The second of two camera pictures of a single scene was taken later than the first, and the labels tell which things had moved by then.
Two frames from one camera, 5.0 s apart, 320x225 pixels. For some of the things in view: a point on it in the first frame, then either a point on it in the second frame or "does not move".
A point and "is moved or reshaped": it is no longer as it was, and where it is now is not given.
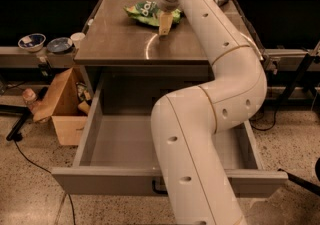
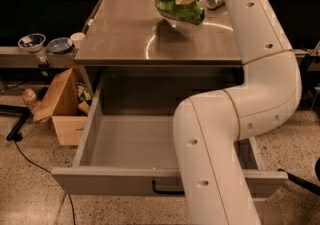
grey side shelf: (16, 57) does not move
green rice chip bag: (147, 13) is moved or reshaped
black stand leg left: (19, 110) does not move
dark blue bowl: (59, 45) does not move
